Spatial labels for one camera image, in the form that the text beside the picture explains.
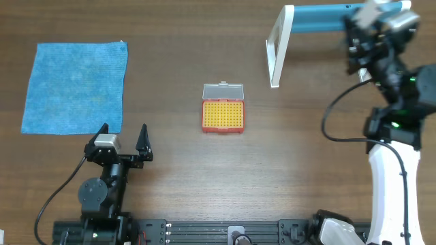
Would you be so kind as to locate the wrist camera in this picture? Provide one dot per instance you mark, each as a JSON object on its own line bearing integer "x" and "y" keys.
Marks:
{"x": 107, "y": 141}
{"x": 403, "y": 21}

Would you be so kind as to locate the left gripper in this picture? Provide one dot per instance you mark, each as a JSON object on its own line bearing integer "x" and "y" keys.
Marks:
{"x": 129, "y": 160}

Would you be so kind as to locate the red and yellow tip box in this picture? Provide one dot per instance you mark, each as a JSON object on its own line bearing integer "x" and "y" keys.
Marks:
{"x": 223, "y": 115}

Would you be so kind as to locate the blue cloth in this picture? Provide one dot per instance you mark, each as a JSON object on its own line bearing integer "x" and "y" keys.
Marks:
{"x": 73, "y": 88}

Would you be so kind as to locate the white and blue stand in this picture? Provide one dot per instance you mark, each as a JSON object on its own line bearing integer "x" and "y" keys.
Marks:
{"x": 316, "y": 18}

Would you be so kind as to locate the mounting rail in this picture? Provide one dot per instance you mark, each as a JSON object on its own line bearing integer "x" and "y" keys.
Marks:
{"x": 204, "y": 233}

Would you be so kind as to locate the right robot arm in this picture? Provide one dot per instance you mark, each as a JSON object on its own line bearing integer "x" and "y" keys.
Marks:
{"x": 391, "y": 190}

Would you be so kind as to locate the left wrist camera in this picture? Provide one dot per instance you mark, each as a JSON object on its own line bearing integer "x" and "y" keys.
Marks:
{"x": 107, "y": 141}

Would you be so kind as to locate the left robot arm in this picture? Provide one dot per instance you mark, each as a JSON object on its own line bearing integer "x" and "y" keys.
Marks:
{"x": 112, "y": 190}

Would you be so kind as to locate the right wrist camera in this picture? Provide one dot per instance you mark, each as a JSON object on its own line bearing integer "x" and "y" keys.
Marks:
{"x": 403, "y": 21}

